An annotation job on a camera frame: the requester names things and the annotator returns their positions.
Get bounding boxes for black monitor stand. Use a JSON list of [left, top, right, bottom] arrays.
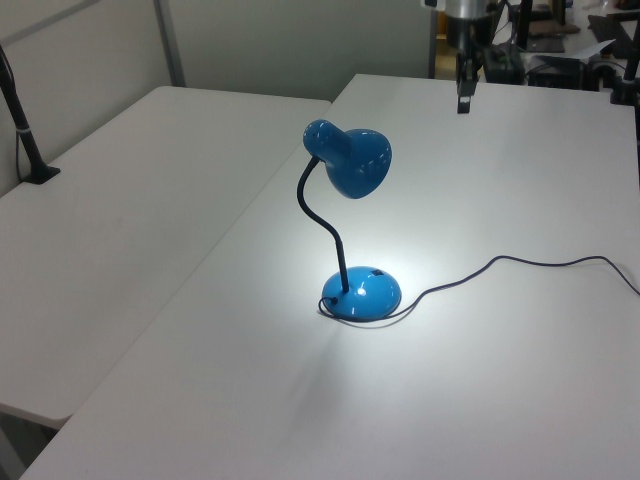
[[516, 0, 535, 50]]

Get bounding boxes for blue gooseneck desk lamp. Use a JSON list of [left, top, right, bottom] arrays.
[[298, 118, 403, 322]]

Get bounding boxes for black lamp power cable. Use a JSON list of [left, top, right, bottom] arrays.
[[317, 254, 640, 327]]

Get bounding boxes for black clamped camera pole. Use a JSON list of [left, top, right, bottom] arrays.
[[0, 43, 62, 187]]

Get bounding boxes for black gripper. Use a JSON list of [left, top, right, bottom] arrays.
[[444, 14, 489, 116]]

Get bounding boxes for black box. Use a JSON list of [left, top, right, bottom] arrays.
[[526, 54, 587, 90]]

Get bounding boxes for black device with green light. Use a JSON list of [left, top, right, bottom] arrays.
[[480, 41, 527, 85]]

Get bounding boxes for dark flat slab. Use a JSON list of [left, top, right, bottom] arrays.
[[526, 19, 582, 54]]

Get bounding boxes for white paper sheet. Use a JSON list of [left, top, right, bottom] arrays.
[[563, 39, 617, 62]]

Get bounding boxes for grey metal partition post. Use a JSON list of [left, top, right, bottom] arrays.
[[426, 6, 442, 79]]

